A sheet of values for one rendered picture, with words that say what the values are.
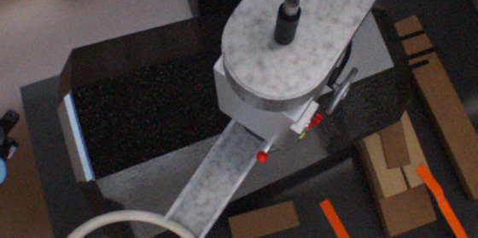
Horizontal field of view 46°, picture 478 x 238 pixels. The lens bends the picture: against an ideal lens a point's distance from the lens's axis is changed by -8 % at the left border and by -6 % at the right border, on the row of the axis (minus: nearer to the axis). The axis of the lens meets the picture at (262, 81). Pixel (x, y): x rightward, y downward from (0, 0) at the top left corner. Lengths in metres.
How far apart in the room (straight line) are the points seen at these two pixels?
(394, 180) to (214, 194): 1.16
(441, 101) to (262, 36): 1.87
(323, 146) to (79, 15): 1.52
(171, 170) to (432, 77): 1.45
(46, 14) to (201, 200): 1.73
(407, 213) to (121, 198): 1.34
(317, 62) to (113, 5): 2.04
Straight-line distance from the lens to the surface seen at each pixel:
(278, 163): 2.12
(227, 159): 1.71
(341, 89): 1.58
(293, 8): 0.98
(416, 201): 2.79
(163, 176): 2.04
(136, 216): 1.68
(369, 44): 2.11
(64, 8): 3.13
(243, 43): 1.14
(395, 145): 2.68
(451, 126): 2.91
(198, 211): 1.70
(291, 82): 1.12
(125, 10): 3.04
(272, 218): 2.65
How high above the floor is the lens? 2.78
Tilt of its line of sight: 75 degrees down
